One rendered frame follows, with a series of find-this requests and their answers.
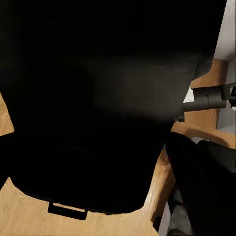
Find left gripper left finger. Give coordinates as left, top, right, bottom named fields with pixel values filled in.
left=0, top=133, right=13, bottom=189

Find digital camera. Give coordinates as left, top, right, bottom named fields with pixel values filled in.
left=0, top=0, right=227, bottom=221

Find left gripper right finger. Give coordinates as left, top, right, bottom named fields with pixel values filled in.
left=166, top=131, right=236, bottom=236

